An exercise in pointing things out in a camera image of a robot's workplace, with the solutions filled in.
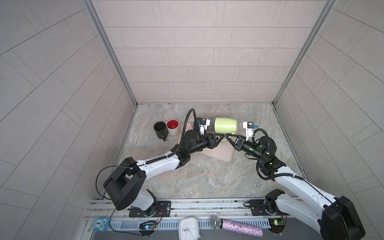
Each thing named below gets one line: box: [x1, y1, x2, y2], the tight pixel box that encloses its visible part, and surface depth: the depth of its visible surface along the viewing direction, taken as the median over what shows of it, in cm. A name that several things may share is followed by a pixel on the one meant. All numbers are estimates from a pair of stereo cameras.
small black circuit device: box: [268, 218, 286, 234], surface depth 69 cm
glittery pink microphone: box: [209, 216, 264, 238], surface depth 65 cm
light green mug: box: [214, 117, 238, 135], surface depth 71 cm
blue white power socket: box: [93, 217, 110, 232], surface depth 67 cm
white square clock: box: [178, 217, 199, 240], surface depth 65 cm
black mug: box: [153, 121, 168, 142], surface depth 93 cm
